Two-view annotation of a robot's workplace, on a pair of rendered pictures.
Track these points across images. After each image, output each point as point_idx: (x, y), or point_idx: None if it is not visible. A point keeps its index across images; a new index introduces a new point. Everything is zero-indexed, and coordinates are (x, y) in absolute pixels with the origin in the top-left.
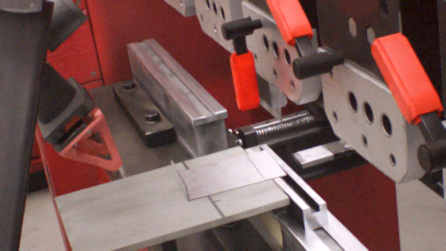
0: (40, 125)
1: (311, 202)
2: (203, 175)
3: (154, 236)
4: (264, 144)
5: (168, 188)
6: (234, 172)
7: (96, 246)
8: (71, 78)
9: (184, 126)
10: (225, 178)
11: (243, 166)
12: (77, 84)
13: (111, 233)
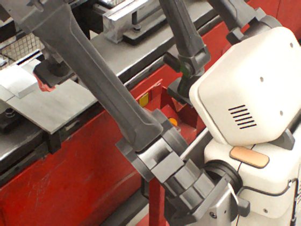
0: (69, 74)
1: (33, 55)
2: (20, 87)
3: (74, 82)
4: None
5: (33, 94)
6: (15, 79)
7: (87, 95)
8: (37, 65)
9: None
10: (22, 79)
11: (9, 78)
12: (46, 58)
13: (76, 95)
